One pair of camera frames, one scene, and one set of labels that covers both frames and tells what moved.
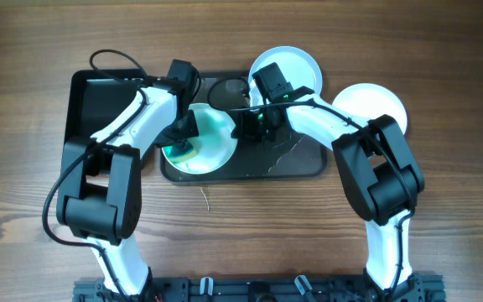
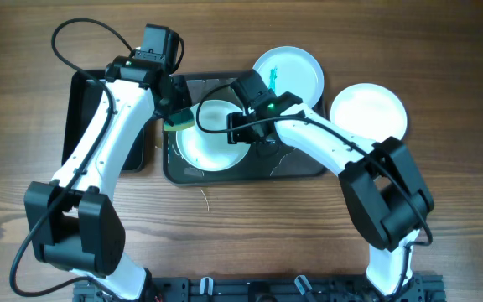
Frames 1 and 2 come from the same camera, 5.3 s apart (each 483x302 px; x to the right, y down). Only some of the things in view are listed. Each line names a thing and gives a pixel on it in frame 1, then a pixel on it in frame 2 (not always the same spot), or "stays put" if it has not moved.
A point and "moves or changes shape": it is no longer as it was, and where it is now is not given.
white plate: (371, 101) stays put
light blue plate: (298, 67) stays put
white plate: (217, 145) moves or changes shape
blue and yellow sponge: (183, 150) moves or changes shape
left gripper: (189, 130) → (181, 98)
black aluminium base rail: (419, 288) stays put
